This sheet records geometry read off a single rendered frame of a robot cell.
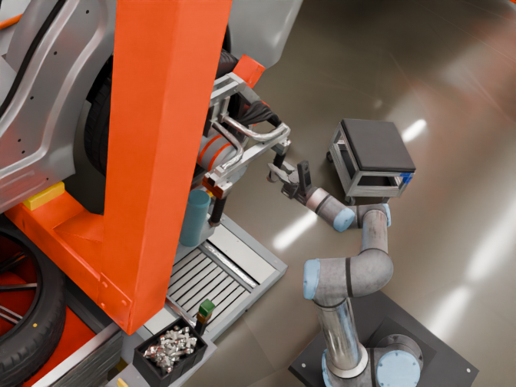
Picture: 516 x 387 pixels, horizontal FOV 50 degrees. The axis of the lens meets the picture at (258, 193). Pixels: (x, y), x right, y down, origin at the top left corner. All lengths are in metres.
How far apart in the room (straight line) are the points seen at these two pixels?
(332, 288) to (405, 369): 0.59
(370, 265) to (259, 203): 1.58
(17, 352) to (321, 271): 1.00
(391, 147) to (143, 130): 2.20
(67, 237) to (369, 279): 0.98
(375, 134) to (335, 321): 1.74
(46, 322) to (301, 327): 1.23
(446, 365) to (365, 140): 1.33
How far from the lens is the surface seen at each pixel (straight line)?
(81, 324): 2.28
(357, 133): 3.27
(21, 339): 2.00
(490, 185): 4.04
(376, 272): 1.63
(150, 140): 1.26
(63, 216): 2.04
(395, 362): 2.10
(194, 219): 2.10
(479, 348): 3.14
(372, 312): 2.55
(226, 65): 2.02
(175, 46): 1.09
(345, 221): 2.05
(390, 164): 3.17
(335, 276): 1.61
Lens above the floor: 2.27
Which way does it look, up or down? 46 degrees down
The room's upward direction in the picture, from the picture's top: 20 degrees clockwise
